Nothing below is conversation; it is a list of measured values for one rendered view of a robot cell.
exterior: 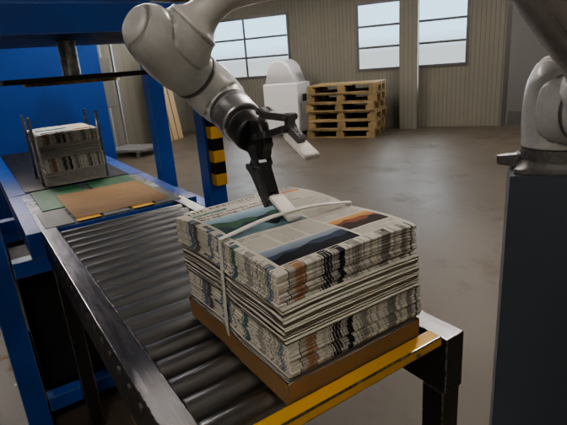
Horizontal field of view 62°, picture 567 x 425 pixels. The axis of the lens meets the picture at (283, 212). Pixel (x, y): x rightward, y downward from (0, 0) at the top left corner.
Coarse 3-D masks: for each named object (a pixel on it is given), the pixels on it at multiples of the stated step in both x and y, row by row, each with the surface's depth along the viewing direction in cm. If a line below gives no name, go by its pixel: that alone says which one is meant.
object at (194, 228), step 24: (288, 192) 102; (312, 192) 100; (192, 216) 93; (216, 216) 91; (240, 216) 89; (264, 216) 88; (192, 240) 89; (192, 264) 93; (192, 288) 98; (216, 288) 87; (216, 312) 89
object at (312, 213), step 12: (312, 216) 87; (324, 216) 87; (228, 228) 83; (252, 228) 82; (264, 228) 82; (276, 228) 82; (216, 240) 80; (228, 240) 79; (216, 252) 81; (216, 264) 82; (228, 264) 78; (228, 276) 80; (228, 288) 82; (228, 300) 84; (228, 312) 85
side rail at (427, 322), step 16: (192, 208) 179; (432, 320) 92; (448, 336) 87; (432, 352) 90; (448, 352) 87; (416, 368) 94; (432, 368) 91; (448, 368) 88; (432, 384) 92; (448, 384) 89
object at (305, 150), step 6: (288, 138) 78; (294, 144) 77; (300, 144) 77; (306, 144) 78; (300, 150) 76; (306, 150) 76; (312, 150) 77; (306, 156) 75; (312, 156) 76; (318, 156) 77
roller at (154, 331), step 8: (168, 320) 100; (176, 320) 100; (184, 320) 100; (192, 320) 101; (152, 328) 98; (160, 328) 98; (168, 328) 98; (176, 328) 99; (184, 328) 100; (136, 336) 96; (144, 336) 96; (152, 336) 96; (160, 336) 97; (168, 336) 98; (144, 344) 95
